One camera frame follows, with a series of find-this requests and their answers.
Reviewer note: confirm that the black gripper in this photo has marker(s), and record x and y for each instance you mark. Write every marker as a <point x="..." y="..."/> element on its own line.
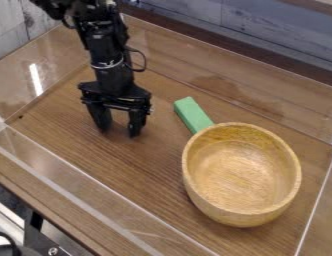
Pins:
<point x="115" y="91"/>

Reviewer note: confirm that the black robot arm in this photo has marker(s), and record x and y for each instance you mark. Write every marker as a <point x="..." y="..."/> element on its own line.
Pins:
<point x="99" y="22"/>

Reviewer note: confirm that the green rectangular block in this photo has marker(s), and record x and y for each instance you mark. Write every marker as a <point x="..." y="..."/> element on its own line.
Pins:
<point x="192" y="114"/>

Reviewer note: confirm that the black table frame bracket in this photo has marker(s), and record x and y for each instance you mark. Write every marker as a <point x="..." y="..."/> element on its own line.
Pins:
<point x="46" y="239"/>

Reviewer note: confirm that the clear acrylic enclosure wall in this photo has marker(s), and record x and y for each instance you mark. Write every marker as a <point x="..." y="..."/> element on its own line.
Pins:
<point x="111" y="188"/>

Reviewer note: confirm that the wooden brown bowl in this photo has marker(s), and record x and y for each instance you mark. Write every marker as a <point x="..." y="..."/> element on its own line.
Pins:
<point x="242" y="173"/>

